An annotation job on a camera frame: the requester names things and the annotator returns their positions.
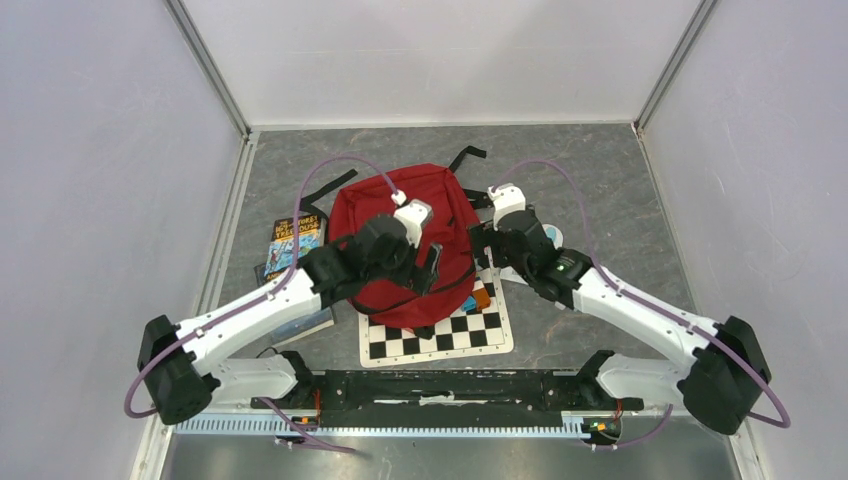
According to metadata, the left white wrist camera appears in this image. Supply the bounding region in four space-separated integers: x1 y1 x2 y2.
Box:
390 190 433 248

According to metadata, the black white chessboard mat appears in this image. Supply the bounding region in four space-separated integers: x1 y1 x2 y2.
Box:
358 269 514 368

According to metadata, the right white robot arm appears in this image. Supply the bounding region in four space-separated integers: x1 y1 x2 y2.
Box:
469 208 772 435

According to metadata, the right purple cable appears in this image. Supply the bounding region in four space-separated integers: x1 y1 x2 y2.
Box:
490 158 792 430

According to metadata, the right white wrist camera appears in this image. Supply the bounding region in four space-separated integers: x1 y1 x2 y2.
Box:
487 183 526 230

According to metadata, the red backpack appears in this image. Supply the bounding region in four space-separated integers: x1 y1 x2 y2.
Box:
298 146 491 338

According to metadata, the orange toy block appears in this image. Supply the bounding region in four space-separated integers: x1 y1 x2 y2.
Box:
472 288 491 311

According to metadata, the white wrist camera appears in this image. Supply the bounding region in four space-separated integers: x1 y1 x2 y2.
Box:
390 190 433 248
487 183 526 230

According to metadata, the treehouse paperback book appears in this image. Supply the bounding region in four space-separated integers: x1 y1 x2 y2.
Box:
263 214 326 281

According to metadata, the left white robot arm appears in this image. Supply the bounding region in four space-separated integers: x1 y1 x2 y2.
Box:
124 201 442 425

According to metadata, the blue toy block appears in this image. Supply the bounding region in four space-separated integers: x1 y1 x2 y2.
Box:
461 296 481 314

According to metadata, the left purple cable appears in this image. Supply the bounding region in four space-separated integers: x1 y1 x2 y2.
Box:
123 155 407 420

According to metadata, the correction tape blister pack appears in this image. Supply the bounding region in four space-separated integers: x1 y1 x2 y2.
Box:
543 224 564 248

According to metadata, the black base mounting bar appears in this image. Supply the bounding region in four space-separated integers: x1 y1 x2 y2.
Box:
274 369 644 428

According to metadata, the purple cable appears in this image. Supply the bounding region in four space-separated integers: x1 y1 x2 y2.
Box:
123 155 407 420
490 158 792 430

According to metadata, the dark blue 1984 book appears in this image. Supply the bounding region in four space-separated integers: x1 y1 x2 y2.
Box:
253 264 335 347

